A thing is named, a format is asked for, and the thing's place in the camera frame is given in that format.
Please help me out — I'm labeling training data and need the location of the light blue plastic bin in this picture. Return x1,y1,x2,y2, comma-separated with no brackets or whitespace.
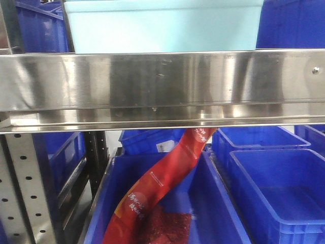
64,1,263,53

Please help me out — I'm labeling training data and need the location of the dark blue bin back middle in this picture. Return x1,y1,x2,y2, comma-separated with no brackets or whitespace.
119,129,185,155

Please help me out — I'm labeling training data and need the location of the black perforated shelf upright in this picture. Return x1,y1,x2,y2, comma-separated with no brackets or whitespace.
83,131,109,198

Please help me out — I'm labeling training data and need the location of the dark blue bin left shelf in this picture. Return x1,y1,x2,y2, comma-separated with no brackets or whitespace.
40,132,85,193

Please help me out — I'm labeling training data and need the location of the perforated steel shelf upright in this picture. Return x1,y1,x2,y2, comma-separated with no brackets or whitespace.
1,1,65,243

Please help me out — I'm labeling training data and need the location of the dark blue bin back right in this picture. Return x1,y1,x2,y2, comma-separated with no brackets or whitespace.
211,125,312,176

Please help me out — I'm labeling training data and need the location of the dark blue bin with package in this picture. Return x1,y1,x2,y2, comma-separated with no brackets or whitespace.
83,151,251,243

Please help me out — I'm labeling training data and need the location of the red snack package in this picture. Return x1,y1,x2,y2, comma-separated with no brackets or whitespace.
103,128,217,243

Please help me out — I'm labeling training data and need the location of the dark blue bin front right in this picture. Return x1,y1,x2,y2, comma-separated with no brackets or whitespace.
228,149,324,243

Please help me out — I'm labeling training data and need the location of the dark blue bin top left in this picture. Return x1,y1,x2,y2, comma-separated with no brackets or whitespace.
16,1,69,53

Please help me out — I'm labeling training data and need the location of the dark blue bin top right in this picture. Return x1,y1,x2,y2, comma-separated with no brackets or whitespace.
256,1,324,48

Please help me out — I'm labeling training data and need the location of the right shelf steel front rail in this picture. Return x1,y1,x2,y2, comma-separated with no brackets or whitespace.
1,49,324,134

